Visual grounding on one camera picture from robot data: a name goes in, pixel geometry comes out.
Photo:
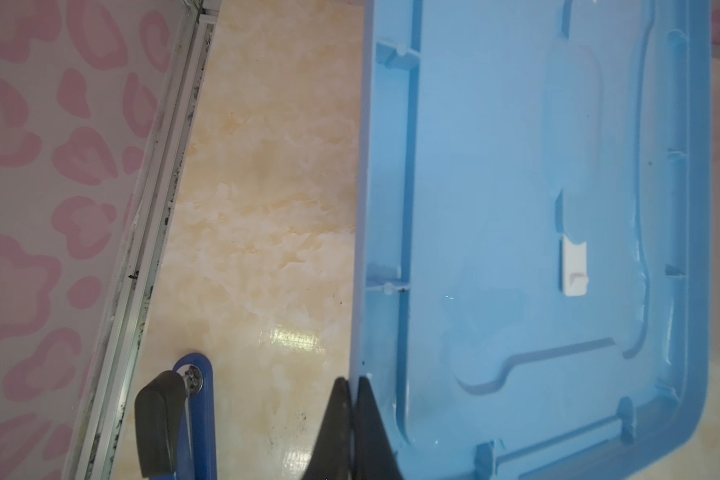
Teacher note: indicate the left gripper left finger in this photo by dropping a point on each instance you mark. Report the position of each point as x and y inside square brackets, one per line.
[330, 459]

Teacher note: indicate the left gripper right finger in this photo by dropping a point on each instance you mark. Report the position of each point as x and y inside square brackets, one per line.
[373, 455]

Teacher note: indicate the blue plastic bin lid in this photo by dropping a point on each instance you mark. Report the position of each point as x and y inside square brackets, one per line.
[532, 262]

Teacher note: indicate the blue handled tool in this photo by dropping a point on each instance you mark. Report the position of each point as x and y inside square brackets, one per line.
[175, 422]

